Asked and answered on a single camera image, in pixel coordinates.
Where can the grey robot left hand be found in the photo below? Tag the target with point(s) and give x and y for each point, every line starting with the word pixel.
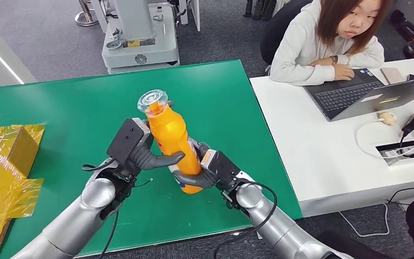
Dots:
pixel 157 161

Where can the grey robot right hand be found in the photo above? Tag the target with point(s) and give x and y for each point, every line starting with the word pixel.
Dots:
pixel 200 180

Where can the orange plastic bottle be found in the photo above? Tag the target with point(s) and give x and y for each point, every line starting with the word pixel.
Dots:
pixel 171 139

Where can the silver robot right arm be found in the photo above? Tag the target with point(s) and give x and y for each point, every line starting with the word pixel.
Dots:
pixel 275 225

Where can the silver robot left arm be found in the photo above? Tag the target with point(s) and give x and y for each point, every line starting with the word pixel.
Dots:
pixel 78 218

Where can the white machine base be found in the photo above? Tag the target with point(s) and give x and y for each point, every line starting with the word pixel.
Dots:
pixel 140 46

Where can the white table legs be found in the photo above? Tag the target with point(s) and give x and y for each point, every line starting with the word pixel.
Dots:
pixel 195 14

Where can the yellow foil cardboard box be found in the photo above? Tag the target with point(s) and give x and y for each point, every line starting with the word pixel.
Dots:
pixel 0 168

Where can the chrome stand base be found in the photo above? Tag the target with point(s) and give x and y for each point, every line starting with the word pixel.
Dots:
pixel 86 19

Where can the black office chair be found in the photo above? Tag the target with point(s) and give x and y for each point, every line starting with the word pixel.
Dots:
pixel 276 32

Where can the person at laptop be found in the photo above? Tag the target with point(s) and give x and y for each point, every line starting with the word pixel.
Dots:
pixel 300 46

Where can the dark grey laptop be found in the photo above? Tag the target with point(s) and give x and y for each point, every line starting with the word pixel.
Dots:
pixel 346 94

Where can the black stand legs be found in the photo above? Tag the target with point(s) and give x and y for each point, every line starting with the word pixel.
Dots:
pixel 259 9

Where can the desk power socket tray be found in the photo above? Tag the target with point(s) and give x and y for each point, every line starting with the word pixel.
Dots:
pixel 390 153

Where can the small beige device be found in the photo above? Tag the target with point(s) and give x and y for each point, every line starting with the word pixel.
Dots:
pixel 386 118

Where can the beige notebook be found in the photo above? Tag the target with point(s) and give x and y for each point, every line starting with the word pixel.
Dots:
pixel 392 75

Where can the black equipment case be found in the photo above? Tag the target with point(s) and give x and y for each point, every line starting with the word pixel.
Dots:
pixel 410 28

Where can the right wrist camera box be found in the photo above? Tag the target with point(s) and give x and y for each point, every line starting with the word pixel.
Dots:
pixel 221 168

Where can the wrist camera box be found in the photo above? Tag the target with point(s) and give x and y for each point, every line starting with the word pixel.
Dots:
pixel 125 141
pixel 221 168

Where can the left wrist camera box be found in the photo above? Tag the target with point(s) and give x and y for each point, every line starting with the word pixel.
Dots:
pixel 125 141

